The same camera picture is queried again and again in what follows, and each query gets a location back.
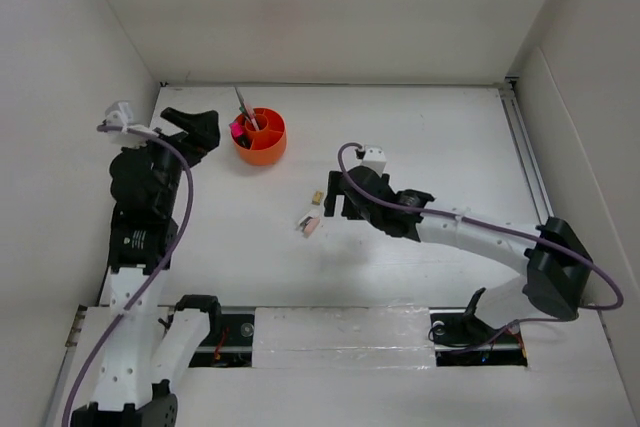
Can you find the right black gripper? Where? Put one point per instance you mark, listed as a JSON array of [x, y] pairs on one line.
[[330, 200]]

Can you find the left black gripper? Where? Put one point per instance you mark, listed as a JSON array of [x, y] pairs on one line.
[[202, 126]]

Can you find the small tan eraser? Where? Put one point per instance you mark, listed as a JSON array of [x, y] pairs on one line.
[[317, 198]]

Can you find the pink cap black highlighter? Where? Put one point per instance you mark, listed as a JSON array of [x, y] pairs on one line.
[[239, 136]]

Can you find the black handled scissors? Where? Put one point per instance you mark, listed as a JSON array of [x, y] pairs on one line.
[[243, 105]]

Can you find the pink transparent pen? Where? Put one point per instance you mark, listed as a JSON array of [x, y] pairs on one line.
[[253, 120]]

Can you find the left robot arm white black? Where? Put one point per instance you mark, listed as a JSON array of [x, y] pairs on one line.
[[130, 376]]

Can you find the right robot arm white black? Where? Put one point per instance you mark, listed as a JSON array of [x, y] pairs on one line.
[[550, 263]]

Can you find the pink white mini stapler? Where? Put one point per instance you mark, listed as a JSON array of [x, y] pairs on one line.
[[309, 222]]

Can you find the orange round divided container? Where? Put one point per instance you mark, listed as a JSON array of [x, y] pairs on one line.
[[269, 143]]

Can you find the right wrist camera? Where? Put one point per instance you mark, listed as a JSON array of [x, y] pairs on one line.
[[372, 157]]

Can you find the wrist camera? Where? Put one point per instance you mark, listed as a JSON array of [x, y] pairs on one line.
[[119, 117], [372, 157]]

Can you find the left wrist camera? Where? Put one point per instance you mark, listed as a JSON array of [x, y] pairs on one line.
[[119, 117]]

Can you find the metal rail at table front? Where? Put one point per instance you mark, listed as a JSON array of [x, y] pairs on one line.
[[361, 338]]

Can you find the aluminium rail right side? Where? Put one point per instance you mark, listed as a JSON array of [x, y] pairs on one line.
[[524, 149]]

